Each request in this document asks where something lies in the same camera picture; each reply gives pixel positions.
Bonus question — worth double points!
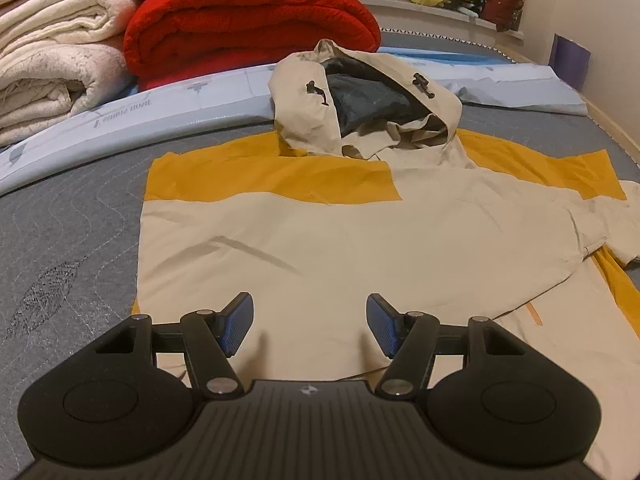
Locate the beige and mustard hooded jacket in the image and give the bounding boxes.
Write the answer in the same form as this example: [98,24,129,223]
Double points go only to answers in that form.
[137,40,639,479]

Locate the grey quilted mattress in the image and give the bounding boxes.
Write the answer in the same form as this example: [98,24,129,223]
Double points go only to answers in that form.
[0,29,640,480]

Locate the light blue folded sheet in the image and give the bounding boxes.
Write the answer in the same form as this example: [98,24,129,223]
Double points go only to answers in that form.
[1,47,587,194]

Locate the red fleece blanket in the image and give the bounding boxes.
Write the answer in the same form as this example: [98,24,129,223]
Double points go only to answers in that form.
[122,0,381,90]

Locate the cream folded blanket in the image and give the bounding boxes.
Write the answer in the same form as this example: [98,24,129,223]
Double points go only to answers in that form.
[1,0,140,146]

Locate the wooden bed frame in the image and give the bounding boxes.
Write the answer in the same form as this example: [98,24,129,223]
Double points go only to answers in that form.
[496,44,640,165]

